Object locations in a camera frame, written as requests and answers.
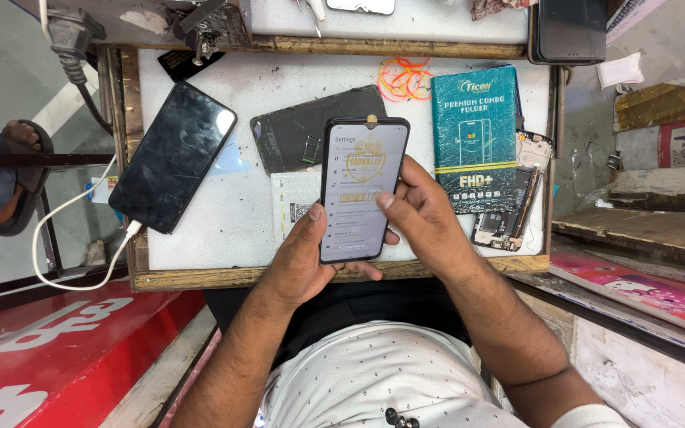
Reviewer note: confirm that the white lined notebook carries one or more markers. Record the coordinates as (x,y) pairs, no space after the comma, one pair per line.
(631,15)

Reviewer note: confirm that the red signboard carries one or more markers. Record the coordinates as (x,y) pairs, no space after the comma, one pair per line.
(51,356)

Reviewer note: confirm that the opened phone frame with circuitry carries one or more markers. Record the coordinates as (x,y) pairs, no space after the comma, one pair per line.
(524,190)

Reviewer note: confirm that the silver phone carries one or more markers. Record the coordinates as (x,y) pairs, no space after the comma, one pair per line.
(360,6)

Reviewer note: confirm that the clear blue protector film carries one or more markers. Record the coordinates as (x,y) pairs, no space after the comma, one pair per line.
(226,159)

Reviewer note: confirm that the person's left hand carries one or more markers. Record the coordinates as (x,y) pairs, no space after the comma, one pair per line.
(295,267)

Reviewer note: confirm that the white dotted shirt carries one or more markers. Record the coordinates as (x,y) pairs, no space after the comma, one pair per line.
(378,380)

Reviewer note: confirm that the white foam mat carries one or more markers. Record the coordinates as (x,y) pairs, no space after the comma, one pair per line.
(229,226)

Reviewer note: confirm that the teal phone display box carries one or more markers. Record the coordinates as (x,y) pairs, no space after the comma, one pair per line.
(474,136)

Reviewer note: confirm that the wooden work tray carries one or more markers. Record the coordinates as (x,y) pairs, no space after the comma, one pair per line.
(200,278)

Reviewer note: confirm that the person's right hand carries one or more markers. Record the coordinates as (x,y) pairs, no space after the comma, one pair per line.
(431,226)

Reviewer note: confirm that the black metal clamp tool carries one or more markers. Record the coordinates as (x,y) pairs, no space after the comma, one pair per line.
(206,29)

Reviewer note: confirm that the heap of wooden boards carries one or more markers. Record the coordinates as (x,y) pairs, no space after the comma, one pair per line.
(663,166)

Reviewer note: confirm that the black earphones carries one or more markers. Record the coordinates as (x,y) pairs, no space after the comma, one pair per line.
(401,419)

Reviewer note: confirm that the black phone back cover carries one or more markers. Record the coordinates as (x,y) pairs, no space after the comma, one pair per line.
(295,128)

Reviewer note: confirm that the black card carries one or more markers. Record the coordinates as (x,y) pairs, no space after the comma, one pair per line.
(182,64)

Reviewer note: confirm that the metal tweezers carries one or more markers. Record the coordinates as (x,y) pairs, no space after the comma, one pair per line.
(314,15)

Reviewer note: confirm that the black sandal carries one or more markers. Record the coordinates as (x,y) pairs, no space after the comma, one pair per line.
(36,178)

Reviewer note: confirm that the white foam shelf sheet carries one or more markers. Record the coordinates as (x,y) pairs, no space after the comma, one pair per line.
(414,21)

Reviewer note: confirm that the pink cartoon poster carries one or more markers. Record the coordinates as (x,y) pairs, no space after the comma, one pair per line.
(646,291)

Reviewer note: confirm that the black smartphone with lit screen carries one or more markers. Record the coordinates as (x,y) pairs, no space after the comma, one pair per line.
(360,178)

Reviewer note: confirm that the white padded packet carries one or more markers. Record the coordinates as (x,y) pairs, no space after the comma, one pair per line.
(292,196)

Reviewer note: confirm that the small metal sim tray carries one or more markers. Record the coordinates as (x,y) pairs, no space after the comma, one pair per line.
(311,150)

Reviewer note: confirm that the large black smartphone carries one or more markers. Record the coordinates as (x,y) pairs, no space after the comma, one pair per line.
(170,157)

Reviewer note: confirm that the white plastic pouch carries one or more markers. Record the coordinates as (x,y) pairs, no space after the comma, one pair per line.
(619,70)

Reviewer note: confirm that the bunch of orange rubber bands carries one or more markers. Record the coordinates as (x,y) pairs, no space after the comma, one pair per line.
(405,80)

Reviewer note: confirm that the black trousers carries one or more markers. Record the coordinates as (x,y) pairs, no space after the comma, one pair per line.
(342,303)

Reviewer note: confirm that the patterned cloth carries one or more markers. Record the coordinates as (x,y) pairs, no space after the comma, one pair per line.
(494,7)

